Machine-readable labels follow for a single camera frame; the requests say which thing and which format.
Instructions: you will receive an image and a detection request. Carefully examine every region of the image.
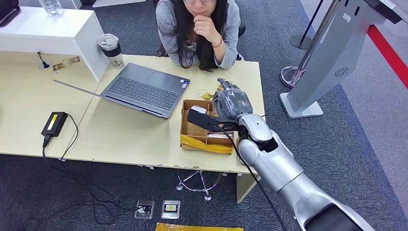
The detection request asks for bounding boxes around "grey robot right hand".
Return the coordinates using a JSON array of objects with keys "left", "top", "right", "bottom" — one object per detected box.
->
[{"left": 212, "top": 78, "right": 254, "bottom": 122}]

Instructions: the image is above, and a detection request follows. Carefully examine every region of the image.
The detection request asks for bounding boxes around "person's left hand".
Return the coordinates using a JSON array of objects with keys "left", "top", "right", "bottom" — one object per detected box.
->
[{"left": 192, "top": 13, "right": 221, "bottom": 44}]

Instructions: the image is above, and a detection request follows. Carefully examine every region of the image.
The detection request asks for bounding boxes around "divided cardboard box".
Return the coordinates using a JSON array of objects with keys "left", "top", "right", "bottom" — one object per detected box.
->
[{"left": 180, "top": 99, "right": 238, "bottom": 155}]

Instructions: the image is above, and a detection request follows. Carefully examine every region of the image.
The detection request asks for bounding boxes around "person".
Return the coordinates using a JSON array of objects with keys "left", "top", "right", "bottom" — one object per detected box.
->
[{"left": 155, "top": 0, "right": 245, "bottom": 71}]

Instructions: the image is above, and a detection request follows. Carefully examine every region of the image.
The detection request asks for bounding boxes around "grey open laptop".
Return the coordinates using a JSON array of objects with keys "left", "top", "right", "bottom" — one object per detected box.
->
[{"left": 52, "top": 63, "right": 191, "bottom": 120}]

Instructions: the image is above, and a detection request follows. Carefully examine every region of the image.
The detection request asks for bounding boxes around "beige desk side panel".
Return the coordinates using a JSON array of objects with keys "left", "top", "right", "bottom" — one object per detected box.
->
[{"left": 236, "top": 174, "right": 260, "bottom": 204}]

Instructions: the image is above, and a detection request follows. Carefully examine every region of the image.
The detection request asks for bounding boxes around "white furniture base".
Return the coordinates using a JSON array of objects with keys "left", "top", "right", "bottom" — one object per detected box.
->
[{"left": 92, "top": 0, "right": 147, "bottom": 8}]

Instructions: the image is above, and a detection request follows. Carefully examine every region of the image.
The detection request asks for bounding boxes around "clear tumbler with lid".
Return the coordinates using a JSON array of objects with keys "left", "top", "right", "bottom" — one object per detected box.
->
[{"left": 97, "top": 33, "right": 125, "bottom": 69}]

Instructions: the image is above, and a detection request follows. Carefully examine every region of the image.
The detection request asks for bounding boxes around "chrome stool base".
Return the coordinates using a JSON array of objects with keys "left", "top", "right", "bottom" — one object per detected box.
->
[{"left": 176, "top": 169, "right": 229, "bottom": 202}]

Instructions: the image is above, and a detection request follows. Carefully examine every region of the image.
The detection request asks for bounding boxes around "silver kiosk stand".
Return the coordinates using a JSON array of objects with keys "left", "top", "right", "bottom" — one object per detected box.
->
[{"left": 280, "top": 0, "right": 408, "bottom": 119}]

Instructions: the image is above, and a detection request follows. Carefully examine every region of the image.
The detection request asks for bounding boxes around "floor socket yellow label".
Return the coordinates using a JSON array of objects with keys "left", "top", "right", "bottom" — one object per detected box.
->
[{"left": 161, "top": 199, "right": 181, "bottom": 220}]

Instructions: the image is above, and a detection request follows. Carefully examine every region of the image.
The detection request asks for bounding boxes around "yellow wrapped package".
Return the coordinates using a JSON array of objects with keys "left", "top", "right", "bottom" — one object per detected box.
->
[{"left": 155, "top": 222, "right": 244, "bottom": 231}]

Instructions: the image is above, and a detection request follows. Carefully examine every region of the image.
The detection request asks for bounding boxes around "floor socket with plug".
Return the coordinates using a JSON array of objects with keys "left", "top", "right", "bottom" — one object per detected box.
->
[{"left": 134, "top": 199, "right": 156, "bottom": 220}]

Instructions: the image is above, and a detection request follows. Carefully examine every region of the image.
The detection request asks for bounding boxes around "clear water bottle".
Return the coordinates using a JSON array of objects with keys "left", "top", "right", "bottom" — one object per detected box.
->
[{"left": 38, "top": 0, "right": 64, "bottom": 16}]

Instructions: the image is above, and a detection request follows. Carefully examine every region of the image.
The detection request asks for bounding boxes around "white desk shelf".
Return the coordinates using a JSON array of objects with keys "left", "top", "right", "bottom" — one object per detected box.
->
[{"left": 0, "top": 6, "right": 110, "bottom": 83}]

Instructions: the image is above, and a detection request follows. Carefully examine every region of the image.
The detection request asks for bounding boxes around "small black antenna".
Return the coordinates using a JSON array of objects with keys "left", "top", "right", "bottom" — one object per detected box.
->
[{"left": 37, "top": 51, "right": 51, "bottom": 70}]

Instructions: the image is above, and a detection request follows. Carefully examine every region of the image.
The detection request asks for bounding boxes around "black power adapter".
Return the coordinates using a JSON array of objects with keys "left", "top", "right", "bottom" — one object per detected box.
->
[{"left": 40, "top": 111, "right": 68, "bottom": 138}]

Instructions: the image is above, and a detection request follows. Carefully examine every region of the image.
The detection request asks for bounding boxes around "black device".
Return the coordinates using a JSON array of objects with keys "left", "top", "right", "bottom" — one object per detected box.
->
[{"left": 0, "top": 0, "right": 22, "bottom": 27}]

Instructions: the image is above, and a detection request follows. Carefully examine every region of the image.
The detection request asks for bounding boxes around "red bead bracelet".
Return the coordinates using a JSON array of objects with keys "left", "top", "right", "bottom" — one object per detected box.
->
[{"left": 209, "top": 34, "right": 223, "bottom": 49}]

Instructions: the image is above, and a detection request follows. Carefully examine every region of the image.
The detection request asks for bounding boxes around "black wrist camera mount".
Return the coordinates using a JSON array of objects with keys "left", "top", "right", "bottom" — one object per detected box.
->
[{"left": 187, "top": 105, "right": 240, "bottom": 133}]

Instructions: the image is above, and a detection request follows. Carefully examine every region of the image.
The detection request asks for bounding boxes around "chrome stanchion post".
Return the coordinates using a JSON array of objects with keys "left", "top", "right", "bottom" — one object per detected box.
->
[{"left": 280, "top": 0, "right": 340, "bottom": 89}]

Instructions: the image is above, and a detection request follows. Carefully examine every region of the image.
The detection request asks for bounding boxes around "black stanchion post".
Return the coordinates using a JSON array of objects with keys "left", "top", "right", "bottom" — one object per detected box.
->
[{"left": 289, "top": 0, "right": 327, "bottom": 51}]

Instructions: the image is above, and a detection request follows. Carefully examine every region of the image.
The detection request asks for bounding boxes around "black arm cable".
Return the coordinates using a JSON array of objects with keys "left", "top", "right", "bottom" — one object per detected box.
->
[{"left": 220, "top": 127, "right": 288, "bottom": 231}]

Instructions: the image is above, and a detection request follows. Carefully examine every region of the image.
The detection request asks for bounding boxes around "black adapter cable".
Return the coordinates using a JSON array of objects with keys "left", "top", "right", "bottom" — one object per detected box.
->
[{"left": 41, "top": 113, "right": 153, "bottom": 225}]

